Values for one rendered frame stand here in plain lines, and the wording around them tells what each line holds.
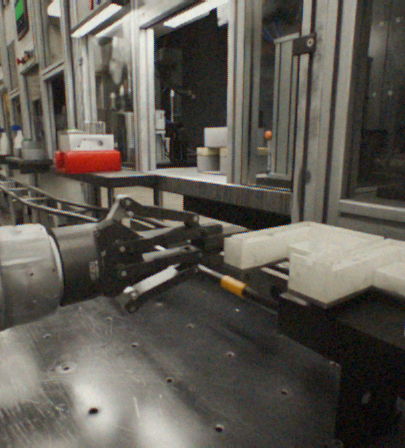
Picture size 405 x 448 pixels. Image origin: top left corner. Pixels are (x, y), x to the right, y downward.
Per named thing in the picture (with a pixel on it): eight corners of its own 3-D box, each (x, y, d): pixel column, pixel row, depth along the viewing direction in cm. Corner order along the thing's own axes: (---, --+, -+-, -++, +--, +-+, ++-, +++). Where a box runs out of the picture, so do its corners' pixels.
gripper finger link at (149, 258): (117, 266, 36) (118, 280, 37) (208, 250, 43) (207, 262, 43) (103, 256, 39) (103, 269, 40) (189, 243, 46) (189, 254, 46)
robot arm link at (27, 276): (-18, 241, 27) (64, 230, 30) (-29, 220, 34) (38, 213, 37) (-3, 352, 29) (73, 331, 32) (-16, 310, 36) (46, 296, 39)
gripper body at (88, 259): (67, 325, 33) (158, 300, 38) (58, 232, 31) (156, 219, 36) (45, 297, 38) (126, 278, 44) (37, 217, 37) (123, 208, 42)
